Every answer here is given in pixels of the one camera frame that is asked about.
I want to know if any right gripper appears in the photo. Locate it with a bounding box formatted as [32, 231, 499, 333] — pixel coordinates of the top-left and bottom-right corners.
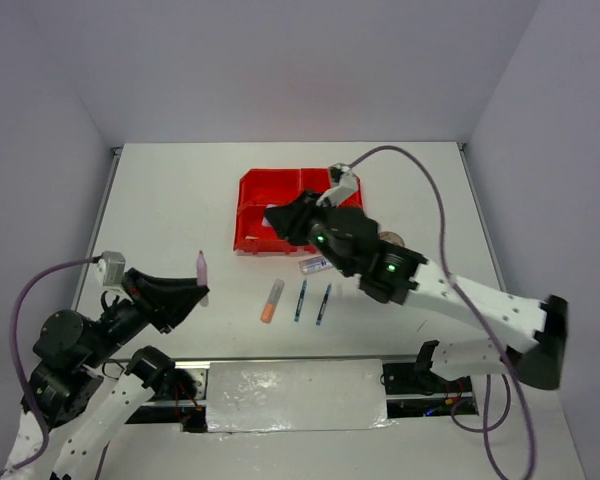
[262, 188, 354, 277]

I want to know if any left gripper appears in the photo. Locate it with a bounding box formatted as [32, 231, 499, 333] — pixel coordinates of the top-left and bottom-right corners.
[84, 265, 211, 366]

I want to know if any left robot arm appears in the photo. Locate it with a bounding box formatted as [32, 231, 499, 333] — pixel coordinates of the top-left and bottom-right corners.
[0, 269, 209, 479]

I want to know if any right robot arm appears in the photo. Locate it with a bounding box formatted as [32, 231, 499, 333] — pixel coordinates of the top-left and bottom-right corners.
[264, 191, 569, 391]

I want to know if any blue glue bottle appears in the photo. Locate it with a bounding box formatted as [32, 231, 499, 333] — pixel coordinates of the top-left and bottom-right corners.
[298, 256, 333, 276]

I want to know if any red four-compartment bin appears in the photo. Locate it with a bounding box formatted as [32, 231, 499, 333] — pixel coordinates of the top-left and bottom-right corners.
[233, 164, 378, 256]

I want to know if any blue pen left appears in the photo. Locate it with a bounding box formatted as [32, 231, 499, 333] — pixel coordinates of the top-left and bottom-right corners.
[294, 278, 308, 323]

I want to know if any blue pen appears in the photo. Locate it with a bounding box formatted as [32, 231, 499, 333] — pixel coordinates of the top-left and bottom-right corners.
[294, 278, 308, 323]
[315, 283, 332, 326]

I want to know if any orange highlighter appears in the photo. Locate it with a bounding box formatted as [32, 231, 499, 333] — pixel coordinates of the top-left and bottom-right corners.
[260, 279, 285, 324]

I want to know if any large clear tape roll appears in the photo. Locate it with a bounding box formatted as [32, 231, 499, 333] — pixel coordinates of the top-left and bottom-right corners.
[379, 231, 405, 247]

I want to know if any blue pen right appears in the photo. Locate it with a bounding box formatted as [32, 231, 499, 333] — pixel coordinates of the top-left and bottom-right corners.
[315, 283, 332, 326]

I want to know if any silver foil sheet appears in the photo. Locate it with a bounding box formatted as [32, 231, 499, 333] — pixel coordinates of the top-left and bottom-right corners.
[206, 359, 390, 433]

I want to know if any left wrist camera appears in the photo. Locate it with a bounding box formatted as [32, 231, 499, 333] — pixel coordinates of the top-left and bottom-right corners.
[96, 251, 126, 291]

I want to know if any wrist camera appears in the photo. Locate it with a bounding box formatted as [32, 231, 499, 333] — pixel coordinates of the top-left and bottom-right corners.
[316, 163, 358, 207]
[96, 251, 126, 291]

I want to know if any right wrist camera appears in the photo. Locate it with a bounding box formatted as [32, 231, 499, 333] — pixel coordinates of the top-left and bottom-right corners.
[316, 163, 358, 207]

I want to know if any black mounting rail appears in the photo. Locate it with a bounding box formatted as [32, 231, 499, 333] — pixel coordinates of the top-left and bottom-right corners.
[128, 358, 478, 434]

